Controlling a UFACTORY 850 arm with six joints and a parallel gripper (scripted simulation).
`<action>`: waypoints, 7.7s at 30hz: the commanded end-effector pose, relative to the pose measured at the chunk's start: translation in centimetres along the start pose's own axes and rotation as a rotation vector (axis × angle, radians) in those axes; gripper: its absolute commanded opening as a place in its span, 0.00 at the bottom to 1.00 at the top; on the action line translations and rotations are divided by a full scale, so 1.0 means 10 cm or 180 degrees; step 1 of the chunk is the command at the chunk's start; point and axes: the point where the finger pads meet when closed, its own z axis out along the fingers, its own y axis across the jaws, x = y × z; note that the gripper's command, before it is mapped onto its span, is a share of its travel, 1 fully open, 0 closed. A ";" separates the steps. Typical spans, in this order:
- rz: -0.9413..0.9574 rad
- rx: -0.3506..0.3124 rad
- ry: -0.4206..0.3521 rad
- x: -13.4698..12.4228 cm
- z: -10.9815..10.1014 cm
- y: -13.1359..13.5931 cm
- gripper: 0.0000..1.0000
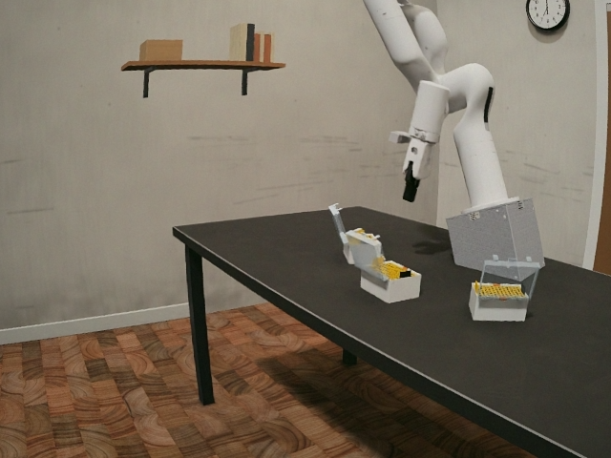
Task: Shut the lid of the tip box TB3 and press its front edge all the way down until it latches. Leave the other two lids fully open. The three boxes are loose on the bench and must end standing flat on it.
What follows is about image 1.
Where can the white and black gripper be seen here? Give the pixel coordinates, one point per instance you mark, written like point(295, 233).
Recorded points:
point(418, 163)

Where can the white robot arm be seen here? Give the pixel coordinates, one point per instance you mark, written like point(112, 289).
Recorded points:
point(471, 84)

